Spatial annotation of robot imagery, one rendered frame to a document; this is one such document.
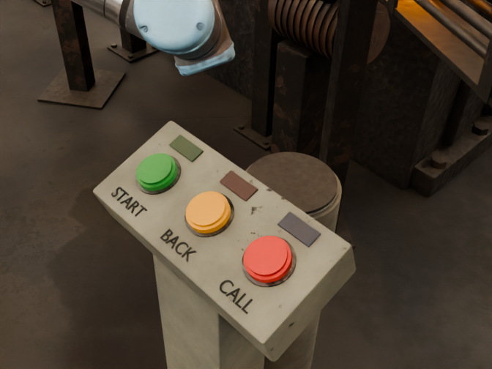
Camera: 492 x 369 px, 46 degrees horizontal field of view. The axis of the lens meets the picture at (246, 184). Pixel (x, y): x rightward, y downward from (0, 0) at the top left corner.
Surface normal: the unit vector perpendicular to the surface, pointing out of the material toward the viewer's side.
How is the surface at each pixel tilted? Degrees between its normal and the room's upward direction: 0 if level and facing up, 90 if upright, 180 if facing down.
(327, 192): 0
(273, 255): 20
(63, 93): 0
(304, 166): 0
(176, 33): 58
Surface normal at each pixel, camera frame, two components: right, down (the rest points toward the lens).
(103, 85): 0.02, -0.75
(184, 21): 0.01, 0.16
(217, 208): -0.22, -0.55
